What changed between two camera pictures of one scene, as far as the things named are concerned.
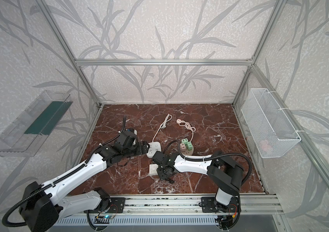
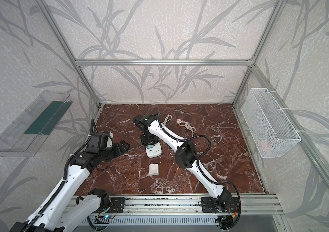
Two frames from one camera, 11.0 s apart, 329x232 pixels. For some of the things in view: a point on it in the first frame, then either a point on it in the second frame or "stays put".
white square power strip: (154, 146) stays put
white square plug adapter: (153, 169) stays put
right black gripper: (164, 170) → (147, 139)
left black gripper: (138, 146) → (118, 147)
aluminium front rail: (249, 204) stays put
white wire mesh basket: (271, 133) stays put
